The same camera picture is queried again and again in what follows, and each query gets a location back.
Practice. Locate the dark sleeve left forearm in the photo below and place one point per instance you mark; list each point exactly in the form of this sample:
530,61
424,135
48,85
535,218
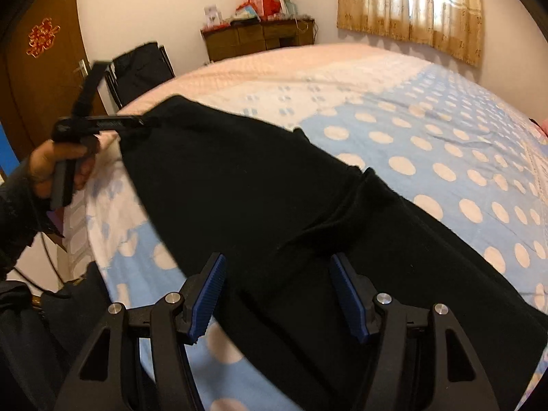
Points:
23,216

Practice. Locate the beige curtain far window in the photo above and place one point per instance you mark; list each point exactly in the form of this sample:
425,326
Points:
454,27

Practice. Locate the red gift bag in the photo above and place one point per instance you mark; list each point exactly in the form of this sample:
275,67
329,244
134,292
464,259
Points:
266,8

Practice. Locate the brown wooden door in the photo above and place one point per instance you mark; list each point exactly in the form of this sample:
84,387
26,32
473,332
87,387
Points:
35,93

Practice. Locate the red door ornament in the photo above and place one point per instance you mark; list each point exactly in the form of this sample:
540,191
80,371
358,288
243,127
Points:
42,37

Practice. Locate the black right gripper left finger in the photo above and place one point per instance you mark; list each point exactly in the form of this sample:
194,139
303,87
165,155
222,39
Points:
201,303

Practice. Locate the blue polka dot bedspread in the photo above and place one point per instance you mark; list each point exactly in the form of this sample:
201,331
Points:
453,148

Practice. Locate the white photo frame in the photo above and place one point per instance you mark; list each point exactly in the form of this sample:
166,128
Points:
213,16

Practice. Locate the left hand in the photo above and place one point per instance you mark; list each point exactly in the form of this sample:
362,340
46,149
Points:
43,160

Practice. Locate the black bag on floor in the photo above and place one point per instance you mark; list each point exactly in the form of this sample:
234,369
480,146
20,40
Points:
69,350

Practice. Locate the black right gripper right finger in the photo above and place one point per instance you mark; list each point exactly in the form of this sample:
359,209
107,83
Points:
425,359

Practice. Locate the brown wooden dresser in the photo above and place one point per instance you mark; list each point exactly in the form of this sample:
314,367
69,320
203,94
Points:
232,41

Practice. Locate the black pants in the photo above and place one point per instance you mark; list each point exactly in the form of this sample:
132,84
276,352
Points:
279,208

